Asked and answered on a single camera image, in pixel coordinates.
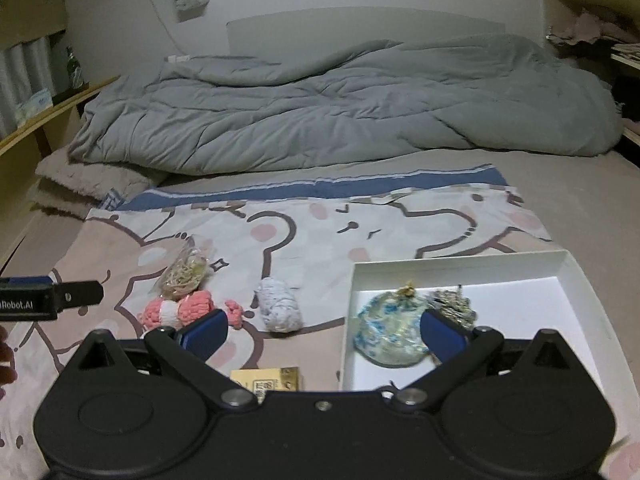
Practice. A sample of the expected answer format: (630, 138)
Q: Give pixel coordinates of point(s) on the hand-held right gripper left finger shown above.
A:
(205, 332)

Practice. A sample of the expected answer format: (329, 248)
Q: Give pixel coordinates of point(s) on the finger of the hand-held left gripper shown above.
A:
(80, 294)

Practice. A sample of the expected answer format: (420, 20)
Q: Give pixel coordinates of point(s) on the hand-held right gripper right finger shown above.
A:
(440, 335)

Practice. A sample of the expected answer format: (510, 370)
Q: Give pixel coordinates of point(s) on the white cardboard box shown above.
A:
(520, 300)

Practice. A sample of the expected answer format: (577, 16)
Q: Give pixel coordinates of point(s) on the person's left hand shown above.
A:
(6, 365)

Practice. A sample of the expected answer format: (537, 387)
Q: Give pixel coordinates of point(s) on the pink crochet toy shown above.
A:
(165, 312)

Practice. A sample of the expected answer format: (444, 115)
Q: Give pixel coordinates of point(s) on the small gold box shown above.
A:
(265, 377)

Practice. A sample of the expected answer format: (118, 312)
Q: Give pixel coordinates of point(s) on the white yarn ball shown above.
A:
(280, 307)

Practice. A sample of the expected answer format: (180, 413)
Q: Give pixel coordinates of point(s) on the beige fluffy blanket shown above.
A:
(75, 180)

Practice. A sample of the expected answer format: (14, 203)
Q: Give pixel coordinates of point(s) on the cartoon printed blanket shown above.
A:
(310, 250)

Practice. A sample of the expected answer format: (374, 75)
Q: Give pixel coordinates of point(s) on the curved wooden shelf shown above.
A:
(30, 135)

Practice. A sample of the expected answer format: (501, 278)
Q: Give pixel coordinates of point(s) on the tissue pack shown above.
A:
(35, 102)

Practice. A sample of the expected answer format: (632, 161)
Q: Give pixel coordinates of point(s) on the grey curtain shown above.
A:
(25, 75)

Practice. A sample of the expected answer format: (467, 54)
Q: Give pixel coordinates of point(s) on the green glass bottle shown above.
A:
(75, 70)

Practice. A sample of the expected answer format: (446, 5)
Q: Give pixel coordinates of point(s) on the grey duvet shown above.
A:
(325, 110)

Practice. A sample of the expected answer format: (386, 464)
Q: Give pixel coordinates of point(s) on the brown cardboard panel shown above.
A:
(35, 17)

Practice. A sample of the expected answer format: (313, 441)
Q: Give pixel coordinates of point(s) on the folded light clothes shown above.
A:
(627, 52)

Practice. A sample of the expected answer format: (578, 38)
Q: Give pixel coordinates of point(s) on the pink crumpled clothes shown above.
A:
(585, 27)

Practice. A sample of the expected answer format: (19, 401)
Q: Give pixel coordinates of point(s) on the wooden shelf with clothes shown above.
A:
(550, 5)

